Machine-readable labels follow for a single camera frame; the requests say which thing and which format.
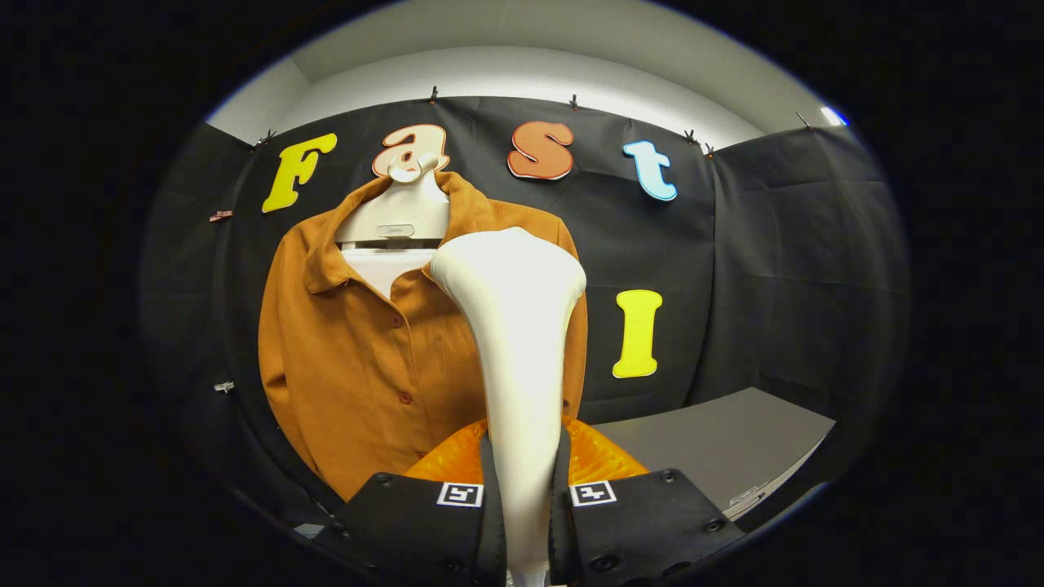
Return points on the small red clip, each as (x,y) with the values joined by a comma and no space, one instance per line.
(220,216)

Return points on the black backdrop cloth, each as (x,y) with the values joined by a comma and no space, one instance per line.
(734,285)

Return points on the row of small black clips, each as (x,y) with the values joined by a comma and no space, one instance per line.
(433,94)

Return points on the grey cabinet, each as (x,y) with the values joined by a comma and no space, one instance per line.
(718,440)

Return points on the small ceiling light panel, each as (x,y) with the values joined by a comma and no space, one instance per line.
(833,116)

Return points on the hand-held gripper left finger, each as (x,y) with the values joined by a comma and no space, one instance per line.
(492,530)

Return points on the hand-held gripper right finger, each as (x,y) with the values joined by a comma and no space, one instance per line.
(559,530)

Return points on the white mannequin torso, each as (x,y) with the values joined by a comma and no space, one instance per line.
(400,212)

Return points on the orange button-up shirt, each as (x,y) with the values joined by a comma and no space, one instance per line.
(351,367)

